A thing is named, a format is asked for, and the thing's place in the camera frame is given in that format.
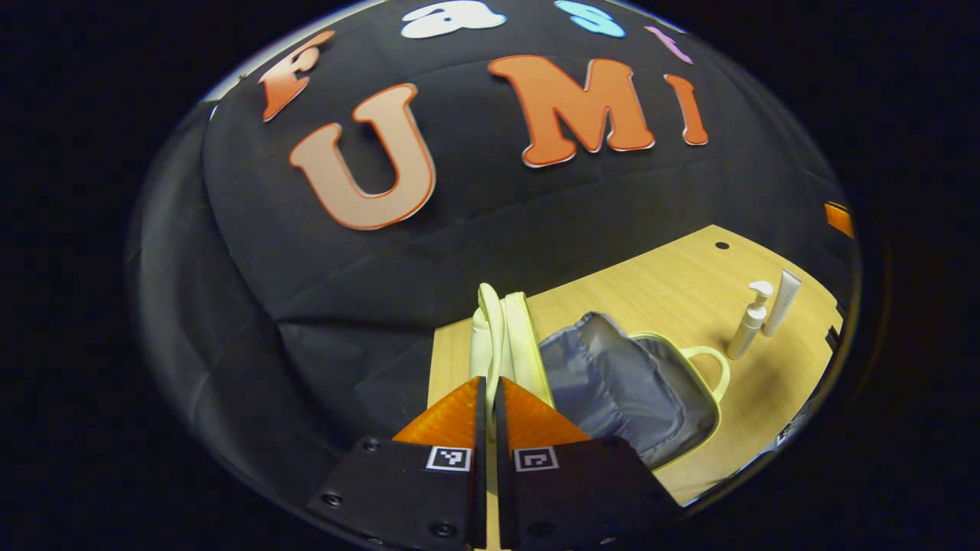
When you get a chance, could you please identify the white pump bottle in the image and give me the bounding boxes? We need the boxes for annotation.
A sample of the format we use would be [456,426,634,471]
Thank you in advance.
[726,280,774,361]

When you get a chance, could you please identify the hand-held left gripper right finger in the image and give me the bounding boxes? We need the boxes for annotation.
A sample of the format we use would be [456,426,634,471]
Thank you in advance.
[493,375,684,551]

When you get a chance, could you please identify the white squeeze tube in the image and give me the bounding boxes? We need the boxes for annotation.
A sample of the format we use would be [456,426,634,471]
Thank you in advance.
[762,268,803,338]

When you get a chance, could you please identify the pale yellow suitcase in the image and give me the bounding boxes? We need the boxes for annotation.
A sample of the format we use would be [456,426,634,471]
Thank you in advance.
[467,282,732,473]

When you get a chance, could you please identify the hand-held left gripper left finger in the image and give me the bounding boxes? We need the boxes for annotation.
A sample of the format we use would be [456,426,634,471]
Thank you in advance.
[306,375,488,551]

